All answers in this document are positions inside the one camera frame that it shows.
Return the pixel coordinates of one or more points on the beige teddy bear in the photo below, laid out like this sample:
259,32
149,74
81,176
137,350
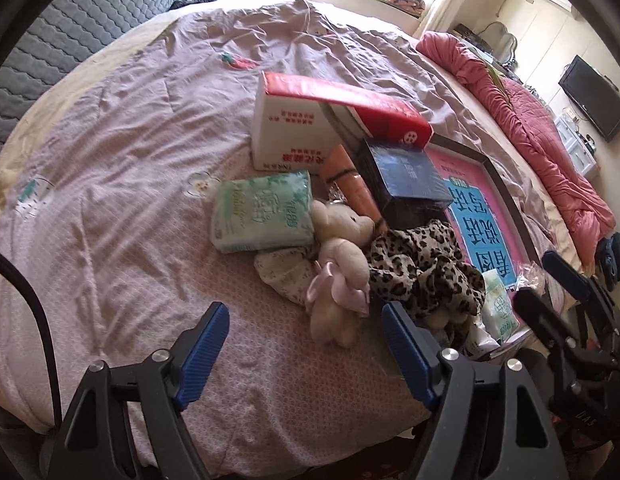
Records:
340,260

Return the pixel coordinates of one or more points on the patterned cushion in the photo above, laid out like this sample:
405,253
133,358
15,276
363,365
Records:
404,2

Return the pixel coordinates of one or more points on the small green tissue pack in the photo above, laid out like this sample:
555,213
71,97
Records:
497,310

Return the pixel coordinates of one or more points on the grey quilted headboard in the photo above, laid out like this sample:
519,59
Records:
90,25

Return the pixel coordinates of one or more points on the pink framed picture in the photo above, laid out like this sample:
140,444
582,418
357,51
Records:
484,210

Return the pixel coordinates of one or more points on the dark square box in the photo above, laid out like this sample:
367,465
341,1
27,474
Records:
409,180

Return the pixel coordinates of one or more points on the leopard print cloth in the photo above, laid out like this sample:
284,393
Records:
419,270

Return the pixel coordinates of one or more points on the black television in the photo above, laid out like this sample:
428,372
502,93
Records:
592,95

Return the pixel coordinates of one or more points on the black bag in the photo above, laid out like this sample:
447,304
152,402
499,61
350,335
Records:
613,260

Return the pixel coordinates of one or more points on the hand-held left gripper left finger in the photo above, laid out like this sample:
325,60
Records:
205,355

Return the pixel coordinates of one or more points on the clear plastic wrapper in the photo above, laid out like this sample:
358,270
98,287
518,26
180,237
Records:
532,277

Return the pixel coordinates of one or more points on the white drawer cabinet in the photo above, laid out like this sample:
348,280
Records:
577,145

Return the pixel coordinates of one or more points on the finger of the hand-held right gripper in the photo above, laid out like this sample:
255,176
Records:
572,280
539,312

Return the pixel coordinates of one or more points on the orange-pink soft tube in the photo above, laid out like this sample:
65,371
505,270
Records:
350,180

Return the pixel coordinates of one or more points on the pink quilt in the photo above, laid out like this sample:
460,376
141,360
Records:
539,135

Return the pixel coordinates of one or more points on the vanity mirror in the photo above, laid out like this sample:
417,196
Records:
489,42

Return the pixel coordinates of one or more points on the white floral cloth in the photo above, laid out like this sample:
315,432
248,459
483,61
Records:
285,272

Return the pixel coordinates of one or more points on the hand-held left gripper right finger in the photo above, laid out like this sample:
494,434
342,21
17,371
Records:
408,355

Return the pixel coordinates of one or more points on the mauve patterned duvet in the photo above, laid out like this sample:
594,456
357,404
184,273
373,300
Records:
140,185

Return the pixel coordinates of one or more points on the red and white box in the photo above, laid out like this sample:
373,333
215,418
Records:
290,125

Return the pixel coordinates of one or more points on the large green tissue pack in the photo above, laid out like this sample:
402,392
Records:
260,210

